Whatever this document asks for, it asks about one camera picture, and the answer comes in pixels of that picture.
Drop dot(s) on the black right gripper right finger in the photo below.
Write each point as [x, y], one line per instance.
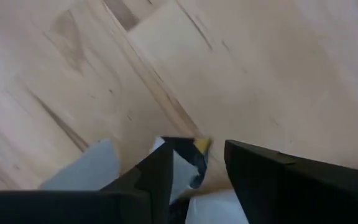
[306, 193]

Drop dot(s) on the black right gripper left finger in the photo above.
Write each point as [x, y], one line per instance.
[73, 208]

